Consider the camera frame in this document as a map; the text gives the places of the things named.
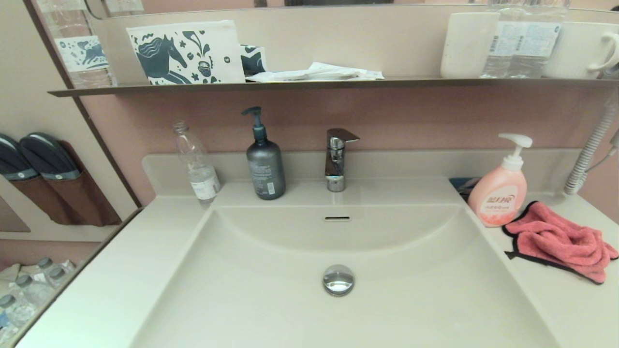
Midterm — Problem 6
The chrome sink faucet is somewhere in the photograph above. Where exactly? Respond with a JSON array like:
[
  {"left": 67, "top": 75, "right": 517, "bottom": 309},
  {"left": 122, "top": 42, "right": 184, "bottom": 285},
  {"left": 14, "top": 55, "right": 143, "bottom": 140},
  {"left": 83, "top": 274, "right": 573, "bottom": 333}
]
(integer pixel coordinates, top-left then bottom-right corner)
[{"left": 325, "top": 128, "right": 361, "bottom": 192}]

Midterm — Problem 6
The pink cloth black trim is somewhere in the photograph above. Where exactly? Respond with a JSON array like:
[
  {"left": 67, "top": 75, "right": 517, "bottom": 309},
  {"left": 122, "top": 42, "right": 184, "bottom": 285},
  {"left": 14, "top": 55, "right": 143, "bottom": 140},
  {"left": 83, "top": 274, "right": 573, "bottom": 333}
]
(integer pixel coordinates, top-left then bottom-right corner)
[{"left": 502, "top": 201, "right": 619, "bottom": 285}]

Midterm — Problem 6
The chrome sink drain stopper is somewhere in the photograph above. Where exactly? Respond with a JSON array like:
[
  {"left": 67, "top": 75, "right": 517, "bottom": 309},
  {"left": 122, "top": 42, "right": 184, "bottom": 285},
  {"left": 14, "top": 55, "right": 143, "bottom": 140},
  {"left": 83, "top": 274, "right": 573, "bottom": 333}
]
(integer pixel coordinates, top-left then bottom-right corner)
[{"left": 323, "top": 264, "right": 355, "bottom": 296}]

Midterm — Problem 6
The white ceramic sink basin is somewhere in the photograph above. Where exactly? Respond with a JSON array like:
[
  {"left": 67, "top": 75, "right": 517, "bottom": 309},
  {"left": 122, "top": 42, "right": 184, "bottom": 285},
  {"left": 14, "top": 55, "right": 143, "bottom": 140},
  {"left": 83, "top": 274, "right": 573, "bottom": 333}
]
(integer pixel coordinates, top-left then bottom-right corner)
[{"left": 128, "top": 203, "right": 561, "bottom": 348}]

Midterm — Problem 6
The grey pump soap bottle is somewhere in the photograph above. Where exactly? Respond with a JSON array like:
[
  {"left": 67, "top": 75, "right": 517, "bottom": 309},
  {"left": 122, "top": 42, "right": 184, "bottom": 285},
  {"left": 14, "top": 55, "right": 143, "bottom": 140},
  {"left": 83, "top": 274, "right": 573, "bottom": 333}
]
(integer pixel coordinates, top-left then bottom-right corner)
[{"left": 241, "top": 106, "right": 286, "bottom": 201}]

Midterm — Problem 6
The uncapped clear plastic bottle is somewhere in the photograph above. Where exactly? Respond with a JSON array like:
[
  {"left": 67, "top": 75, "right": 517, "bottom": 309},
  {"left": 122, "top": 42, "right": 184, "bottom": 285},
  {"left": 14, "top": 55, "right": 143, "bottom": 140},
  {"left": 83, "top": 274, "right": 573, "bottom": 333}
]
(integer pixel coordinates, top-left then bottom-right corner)
[{"left": 173, "top": 121, "right": 221, "bottom": 203}]

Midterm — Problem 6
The small teal patterned box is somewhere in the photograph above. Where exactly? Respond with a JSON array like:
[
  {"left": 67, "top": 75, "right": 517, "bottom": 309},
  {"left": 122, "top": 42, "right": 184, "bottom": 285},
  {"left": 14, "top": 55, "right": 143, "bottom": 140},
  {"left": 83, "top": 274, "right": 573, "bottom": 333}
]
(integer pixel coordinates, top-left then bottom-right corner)
[{"left": 240, "top": 44, "right": 267, "bottom": 77}]

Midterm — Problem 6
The dark blue packet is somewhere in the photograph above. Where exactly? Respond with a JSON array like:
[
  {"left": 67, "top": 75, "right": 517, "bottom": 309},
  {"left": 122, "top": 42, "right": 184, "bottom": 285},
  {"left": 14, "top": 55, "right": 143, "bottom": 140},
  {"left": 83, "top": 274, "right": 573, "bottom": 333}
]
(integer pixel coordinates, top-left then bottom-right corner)
[{"left": 449, "top": 177, "right": 482, "bottom": 201}]

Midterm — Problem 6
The white horse print pouch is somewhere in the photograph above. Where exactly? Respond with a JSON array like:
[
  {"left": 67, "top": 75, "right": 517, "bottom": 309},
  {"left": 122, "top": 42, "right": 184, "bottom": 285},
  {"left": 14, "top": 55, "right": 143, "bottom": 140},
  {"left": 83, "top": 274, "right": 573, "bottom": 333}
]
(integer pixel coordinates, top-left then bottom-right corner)
[{"left": 126, "top": 19, "right": 246, "bottom": 86}]

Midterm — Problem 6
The pink hand soap pump bottle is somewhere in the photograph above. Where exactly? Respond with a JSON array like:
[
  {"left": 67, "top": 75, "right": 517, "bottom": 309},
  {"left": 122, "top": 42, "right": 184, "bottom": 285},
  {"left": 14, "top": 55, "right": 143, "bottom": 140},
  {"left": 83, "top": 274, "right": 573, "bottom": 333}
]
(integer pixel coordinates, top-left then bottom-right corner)
[{"left": 467, "top": 133, "right": 533, "bottom": 228}]

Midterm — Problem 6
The brown slipper holder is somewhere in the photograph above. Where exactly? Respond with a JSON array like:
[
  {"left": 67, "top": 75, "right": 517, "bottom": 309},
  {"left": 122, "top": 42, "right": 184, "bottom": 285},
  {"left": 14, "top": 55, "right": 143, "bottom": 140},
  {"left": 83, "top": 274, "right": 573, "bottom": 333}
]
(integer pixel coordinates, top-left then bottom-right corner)
[
  {"left": 43, "top": 140, "right": 122, "bottom": 227},
  {"left": 7, "top": 174, "right": 85, "bottom": 225}
]

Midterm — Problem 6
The clear labelled water bottle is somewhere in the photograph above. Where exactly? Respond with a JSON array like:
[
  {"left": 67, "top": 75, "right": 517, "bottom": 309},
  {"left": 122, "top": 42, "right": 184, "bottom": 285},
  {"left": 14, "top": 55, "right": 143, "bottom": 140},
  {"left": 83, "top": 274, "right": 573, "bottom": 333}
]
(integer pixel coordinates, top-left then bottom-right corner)
[
  {"left": 520, "top": 0, "right": 571, "bottom": 79},
  {"left": 480, "top": 0, "right": 528, "bottom": 79}
]

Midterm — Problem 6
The clear bottle horse print label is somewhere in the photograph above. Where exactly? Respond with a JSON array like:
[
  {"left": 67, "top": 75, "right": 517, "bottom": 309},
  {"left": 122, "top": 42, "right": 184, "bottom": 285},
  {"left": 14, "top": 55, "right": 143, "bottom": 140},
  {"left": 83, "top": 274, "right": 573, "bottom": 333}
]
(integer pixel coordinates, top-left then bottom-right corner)
[{"left": 35, "top": 0, "right": 118, "bottom": 88}]

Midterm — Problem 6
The dark grey slipper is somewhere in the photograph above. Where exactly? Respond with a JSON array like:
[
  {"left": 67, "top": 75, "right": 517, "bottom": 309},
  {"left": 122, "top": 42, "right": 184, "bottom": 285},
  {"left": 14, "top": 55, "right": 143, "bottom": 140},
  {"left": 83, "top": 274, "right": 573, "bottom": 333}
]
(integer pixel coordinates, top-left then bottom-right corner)
[
  {"left": 18, "top": 132, "right": 81, "bottom": 181},
  {"left": 0, "top": 133, "right": 39, "bottom": 182}
]

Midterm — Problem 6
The small grey-capped water bottle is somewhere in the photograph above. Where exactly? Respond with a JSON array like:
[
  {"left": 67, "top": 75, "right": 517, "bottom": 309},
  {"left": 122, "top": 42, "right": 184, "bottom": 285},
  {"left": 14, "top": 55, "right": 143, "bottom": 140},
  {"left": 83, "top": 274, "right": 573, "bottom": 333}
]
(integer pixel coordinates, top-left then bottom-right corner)
[
  {"left": 35, "top": 257, "right": 62, "bottom": 290},
  {"left": 48, "top": 267, "right": 77, "bottom": 290},
  {"left": 14, "top": 275, "right": 55, "bottom": 312},
  {"left": 0, "top": 295, "right": 30, "bottom": 336}
]

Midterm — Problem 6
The metal wall shelf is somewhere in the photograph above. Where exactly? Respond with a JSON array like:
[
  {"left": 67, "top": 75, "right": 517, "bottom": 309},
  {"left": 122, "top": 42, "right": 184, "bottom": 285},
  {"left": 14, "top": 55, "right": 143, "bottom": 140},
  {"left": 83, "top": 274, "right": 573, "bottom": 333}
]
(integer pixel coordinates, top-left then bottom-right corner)
[{"left": 47, "top": 77, "right": 619, "bottom": 98}]

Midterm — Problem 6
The wall mirror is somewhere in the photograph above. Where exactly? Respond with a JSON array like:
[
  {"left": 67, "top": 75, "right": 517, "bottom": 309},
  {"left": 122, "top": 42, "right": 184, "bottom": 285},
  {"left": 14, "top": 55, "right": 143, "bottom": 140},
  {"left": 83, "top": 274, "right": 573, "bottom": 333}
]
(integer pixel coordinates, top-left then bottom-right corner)
[{"left": 82, "top": 0, "right": 619, "bottom": 20}]

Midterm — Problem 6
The white handleless cup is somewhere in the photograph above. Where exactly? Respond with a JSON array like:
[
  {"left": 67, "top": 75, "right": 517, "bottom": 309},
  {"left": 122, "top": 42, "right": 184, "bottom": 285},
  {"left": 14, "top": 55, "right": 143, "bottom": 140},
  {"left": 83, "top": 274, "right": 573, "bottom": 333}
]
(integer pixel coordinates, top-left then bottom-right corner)
[{"left": 440, "top": 12, "right": 501, "bottom": 79}]

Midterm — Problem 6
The white coiled cord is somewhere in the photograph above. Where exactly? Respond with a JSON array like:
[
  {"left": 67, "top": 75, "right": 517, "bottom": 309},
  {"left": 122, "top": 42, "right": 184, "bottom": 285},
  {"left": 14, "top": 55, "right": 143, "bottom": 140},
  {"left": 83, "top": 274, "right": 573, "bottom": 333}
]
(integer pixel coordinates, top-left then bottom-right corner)
[{"left": 563, "top": 92, "right": 619, "bottom": 195}]

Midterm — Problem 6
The white mug with handle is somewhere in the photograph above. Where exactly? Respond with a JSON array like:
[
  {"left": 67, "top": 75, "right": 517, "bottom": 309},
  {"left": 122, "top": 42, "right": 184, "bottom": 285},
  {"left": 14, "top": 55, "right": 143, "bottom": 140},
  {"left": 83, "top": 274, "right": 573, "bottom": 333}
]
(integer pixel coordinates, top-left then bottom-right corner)
[{"left": 542, "top": 22, "right": 619, "bottom": 79}]

